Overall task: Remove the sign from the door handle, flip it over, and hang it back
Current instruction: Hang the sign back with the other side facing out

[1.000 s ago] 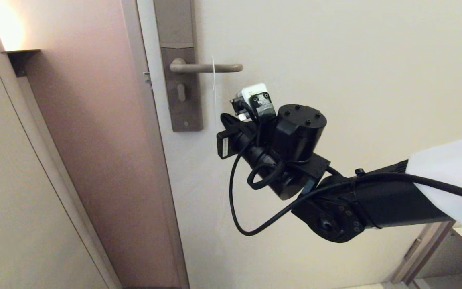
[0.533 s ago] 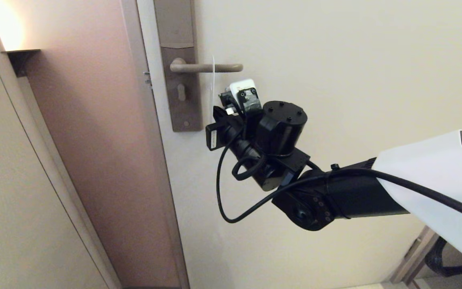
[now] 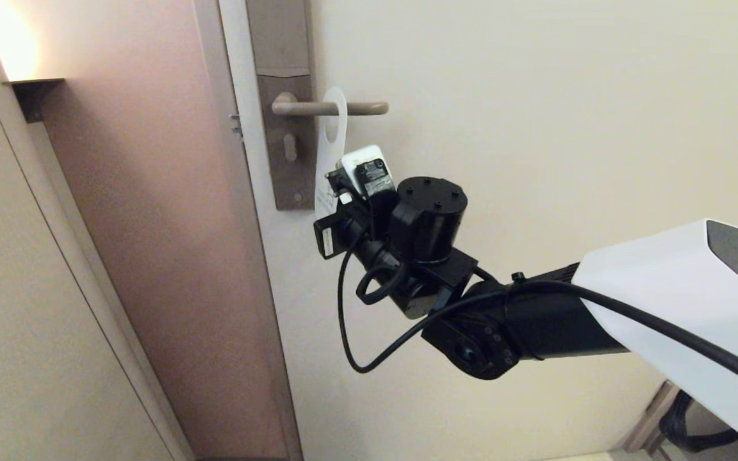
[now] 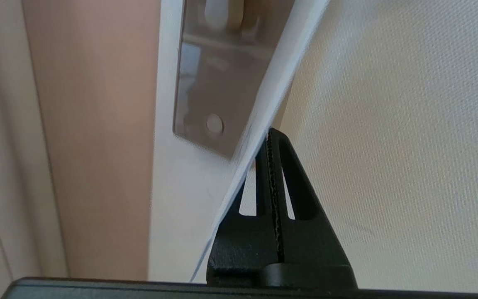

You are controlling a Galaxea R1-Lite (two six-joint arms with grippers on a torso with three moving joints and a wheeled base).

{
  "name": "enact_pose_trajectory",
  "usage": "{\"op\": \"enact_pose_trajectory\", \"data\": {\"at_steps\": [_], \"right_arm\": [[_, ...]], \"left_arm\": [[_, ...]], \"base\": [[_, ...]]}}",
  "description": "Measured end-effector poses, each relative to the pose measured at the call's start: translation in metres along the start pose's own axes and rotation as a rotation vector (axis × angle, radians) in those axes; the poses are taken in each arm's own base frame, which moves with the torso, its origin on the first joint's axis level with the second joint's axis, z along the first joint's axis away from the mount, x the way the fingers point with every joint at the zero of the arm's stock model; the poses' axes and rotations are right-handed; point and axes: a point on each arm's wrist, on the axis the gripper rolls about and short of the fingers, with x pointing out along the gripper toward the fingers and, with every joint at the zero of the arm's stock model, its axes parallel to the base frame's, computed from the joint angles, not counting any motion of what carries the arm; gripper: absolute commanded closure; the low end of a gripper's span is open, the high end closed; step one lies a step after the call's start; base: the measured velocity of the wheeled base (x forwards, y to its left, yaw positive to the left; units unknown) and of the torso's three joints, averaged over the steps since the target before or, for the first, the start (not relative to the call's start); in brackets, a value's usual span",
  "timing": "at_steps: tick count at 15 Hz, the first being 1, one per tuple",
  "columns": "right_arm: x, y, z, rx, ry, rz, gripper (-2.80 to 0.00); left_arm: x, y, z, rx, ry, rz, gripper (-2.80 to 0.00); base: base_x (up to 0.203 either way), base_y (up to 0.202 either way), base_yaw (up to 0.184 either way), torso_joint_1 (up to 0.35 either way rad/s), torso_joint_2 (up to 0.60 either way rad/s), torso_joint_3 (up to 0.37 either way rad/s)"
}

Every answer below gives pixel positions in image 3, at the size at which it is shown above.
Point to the dark wall light bracket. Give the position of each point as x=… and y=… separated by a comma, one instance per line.
x=31, y=96

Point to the brown metal door lock plate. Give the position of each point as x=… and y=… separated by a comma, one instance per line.
x=279, y=38

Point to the white plastic door hanger sign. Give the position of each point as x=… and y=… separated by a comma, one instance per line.
x=332, y=128

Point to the metal door latch bolt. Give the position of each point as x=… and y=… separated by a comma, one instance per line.
x=236, y=127

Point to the white room door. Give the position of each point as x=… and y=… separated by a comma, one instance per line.
x=567, y=96

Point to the beige oval keyhole cover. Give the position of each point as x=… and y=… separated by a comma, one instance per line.
x=290, y=148

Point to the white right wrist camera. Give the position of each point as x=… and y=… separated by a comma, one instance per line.
x=362, y=160

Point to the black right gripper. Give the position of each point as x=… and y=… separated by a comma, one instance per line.
x=356, y=246

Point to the grey wardrobe frame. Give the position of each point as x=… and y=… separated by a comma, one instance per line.
x=654, y=416

